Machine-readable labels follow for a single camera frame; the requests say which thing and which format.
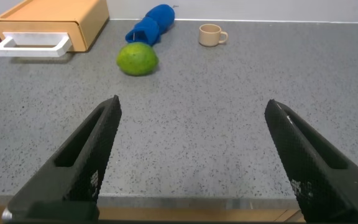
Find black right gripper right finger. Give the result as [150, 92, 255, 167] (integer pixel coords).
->
[264, 99, 358, 223]

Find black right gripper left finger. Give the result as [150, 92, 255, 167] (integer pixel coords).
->
[2, 95, 122, 220]

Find yellow drawer with white handle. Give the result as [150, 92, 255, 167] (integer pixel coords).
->
[0, 19, 89, 58]

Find green lime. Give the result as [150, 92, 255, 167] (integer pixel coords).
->
[116, 42, 160, 77]

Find beige cup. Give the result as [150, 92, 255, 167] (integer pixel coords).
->
[198, 23, 229, 48]

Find blue rolled towel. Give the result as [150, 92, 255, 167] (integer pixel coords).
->
[125, 3, 176, 47]

